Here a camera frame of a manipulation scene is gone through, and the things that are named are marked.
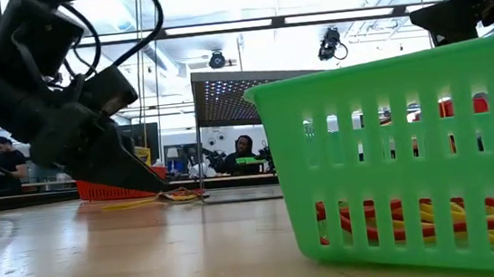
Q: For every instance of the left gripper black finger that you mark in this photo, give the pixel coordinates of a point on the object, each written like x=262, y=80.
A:
x=109, y=165

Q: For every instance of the red plastic slotted basket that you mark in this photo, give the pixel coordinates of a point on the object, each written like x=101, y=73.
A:
x=106, y=190

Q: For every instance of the green plastic slotted basket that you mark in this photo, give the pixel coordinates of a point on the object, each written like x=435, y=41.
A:
x=414, y=172

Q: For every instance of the black background robot arm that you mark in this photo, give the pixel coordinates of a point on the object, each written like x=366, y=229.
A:
x=213, y=160
x=267, y=157

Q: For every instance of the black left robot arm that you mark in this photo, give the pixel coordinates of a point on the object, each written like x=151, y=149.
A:
x=37, y=36

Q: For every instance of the yellow Crayola crayon box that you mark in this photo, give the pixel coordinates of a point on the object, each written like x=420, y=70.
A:
x=142, y=154

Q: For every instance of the black computer monitor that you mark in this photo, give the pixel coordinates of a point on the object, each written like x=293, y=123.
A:
x=152, y=136

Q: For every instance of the person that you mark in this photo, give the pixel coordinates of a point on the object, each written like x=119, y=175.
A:
x=241, y=152
x=8, y=161

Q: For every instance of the round black ceiling fixture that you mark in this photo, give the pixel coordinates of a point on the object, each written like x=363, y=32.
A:
x=217, y=60

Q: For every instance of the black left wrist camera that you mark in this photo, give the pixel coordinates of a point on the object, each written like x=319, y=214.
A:
x=106, y=90

